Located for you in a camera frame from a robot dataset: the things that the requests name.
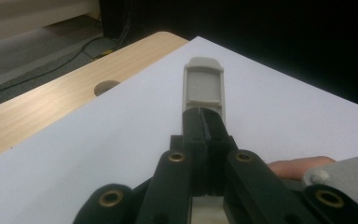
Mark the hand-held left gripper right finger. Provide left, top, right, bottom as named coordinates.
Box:
left=200, top=107, right=239, bottom=198

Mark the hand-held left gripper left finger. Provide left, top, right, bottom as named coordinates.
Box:
left=170, top=106, right=212, bottom=198

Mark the white table cover sheet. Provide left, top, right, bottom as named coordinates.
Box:
left=0, top=35, right=358, bottom=224

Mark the dark curtain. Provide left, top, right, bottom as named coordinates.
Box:
left=98, top=0, right=358, bottom=112

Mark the yellow floor cable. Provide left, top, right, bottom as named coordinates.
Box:
left=93, top=49, right=117, bottom=61

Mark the black floor cable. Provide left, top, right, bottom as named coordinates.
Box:
left=0, top=35, right=107, bottom=99

